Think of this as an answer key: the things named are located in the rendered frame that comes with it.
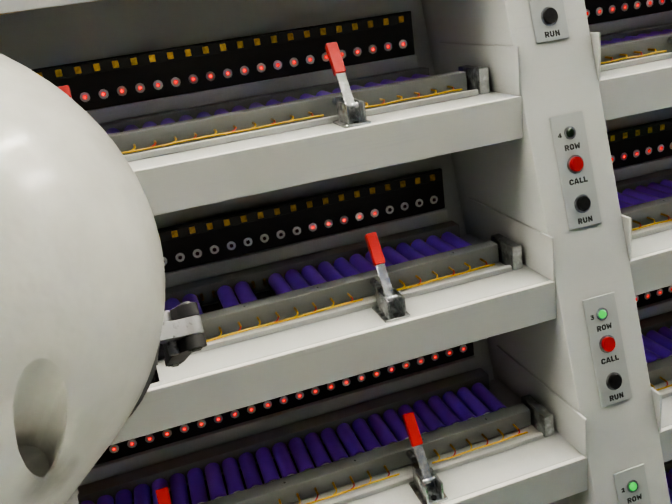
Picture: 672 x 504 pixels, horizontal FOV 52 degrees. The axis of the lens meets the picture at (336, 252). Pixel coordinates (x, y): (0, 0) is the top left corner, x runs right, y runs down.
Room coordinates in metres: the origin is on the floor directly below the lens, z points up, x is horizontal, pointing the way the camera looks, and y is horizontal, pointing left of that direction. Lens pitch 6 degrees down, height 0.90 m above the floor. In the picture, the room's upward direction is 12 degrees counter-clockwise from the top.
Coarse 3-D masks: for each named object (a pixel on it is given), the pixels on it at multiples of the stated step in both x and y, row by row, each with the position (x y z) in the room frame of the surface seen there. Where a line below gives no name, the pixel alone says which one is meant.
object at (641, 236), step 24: (624, 144) 0.95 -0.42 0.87; (648, 144) 0.96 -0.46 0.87; (624, 168) 0.95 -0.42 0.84; (648, 168) 0.96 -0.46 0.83; (624, 192) 0.92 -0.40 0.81; (648, 192) 0.91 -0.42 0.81; (624, 216) 0.75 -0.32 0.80; (648, 216) 0.84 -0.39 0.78; (648, 240) 0.80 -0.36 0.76; (648, 264) 0.76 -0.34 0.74; (648, 288) 0.77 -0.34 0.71
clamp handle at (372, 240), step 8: (368, 240) 0.72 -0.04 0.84; (376, 240) 0.72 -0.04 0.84; (368, 248) 0.72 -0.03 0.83; (376, 248) 0.72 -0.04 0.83; (376, 256) 0.71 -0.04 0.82; (376, 264) 0.71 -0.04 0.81; (384, 264) 0.71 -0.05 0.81; (384, 272) 0.71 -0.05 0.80; (384, 280) 0.71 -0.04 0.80; (384, 288) 0.70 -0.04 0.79; (392, 288) 0.70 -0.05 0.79; (384, 296) 0.71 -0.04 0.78
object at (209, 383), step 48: (336, 240) 0.85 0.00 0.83; (480, 240) 0.87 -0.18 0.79; (528, 240) 0.76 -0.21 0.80; (480, 288) 0.74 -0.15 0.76; (528, 288) 0.72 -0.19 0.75; (288, 336) 0.69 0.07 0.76; (336, 336) 0.68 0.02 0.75; (384, 336) 0.68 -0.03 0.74; (432, 336) 0.70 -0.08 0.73; (480, 336) 0.71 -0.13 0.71; (192, 384) 0.63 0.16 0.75; (240, 384) 0.65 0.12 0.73; (288, 384) 0.66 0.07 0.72; (144, 432) 0.63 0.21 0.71
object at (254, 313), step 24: (408, 264) 0.77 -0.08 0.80; (432, 264) 0.77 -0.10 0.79; (456, 264) 0.78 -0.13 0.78; (480, 264) 0.79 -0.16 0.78; (312, 288) 0.74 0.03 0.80; (336, 288) 0.74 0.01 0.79; (360, 288) 0.75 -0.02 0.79; (216, 312) 0.72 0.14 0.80; (240, 312) 0.71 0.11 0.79; (264, 312) 0.72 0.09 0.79; (288, 312) 0.73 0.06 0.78; (312, 312) 0.72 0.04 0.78
